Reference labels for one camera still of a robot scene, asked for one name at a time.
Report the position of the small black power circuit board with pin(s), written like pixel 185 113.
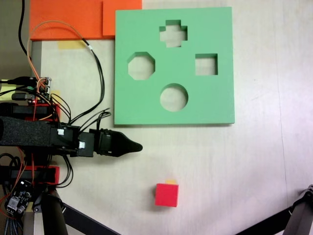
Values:
pixel 18 198

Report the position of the large orange foam block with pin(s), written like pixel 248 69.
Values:
pixel 66 19

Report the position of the yellow tape beside controller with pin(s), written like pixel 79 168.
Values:
pixel 56 94

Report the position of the green shape sorting board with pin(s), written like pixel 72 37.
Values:
pixel 176 63

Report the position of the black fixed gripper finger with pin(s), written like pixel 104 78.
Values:
pixel 124 145

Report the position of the black tripod leg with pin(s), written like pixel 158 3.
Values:
pixel 52 215
pixel 298 215

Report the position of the red and black table clamp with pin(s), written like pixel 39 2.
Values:
pixel 24 109
pixel 56 175

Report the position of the yellow tape position marker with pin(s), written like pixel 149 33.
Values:
pixel 170 181

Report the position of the red square block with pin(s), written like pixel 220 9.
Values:
pixel 166 195

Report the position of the wide yellow tape strip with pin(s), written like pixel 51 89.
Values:
pixel 71 45

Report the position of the yellow sticky note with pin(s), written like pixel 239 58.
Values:
pixel 6 89

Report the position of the motor controller circuit board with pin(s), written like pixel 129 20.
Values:
pixel 44 89

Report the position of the grey metal post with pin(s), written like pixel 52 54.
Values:
pixel 36 58

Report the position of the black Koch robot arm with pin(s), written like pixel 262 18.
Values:
pixel 29 133

